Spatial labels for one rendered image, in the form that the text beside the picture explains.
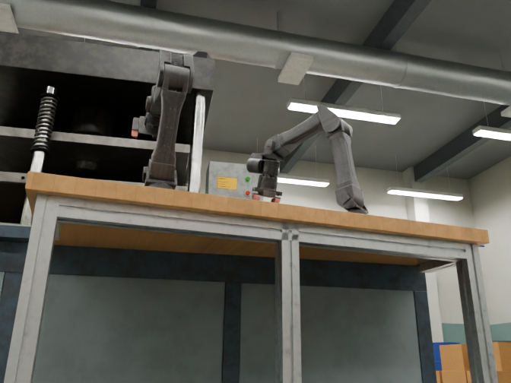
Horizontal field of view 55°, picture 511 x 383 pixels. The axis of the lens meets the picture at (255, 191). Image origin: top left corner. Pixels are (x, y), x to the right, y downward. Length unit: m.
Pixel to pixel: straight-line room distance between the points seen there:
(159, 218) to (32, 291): 0.30
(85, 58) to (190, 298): 1.58
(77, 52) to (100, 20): 2.60
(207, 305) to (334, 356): 0.42
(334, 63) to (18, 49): 3.68
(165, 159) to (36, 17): 4.21
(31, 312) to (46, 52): 1.88
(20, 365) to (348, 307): 0.99
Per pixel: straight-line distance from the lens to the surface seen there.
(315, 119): 1.69
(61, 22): 5.40
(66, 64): 2.71
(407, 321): 1.72
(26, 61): 2.75
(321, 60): 5.59
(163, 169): 1.33
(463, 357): 6.50
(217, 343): 1.52
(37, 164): 2.53
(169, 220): 1.12
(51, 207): 1.11
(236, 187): 2.59
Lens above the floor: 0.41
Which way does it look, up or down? 20 degrees up
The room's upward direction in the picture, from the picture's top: 1 degrees clockwise
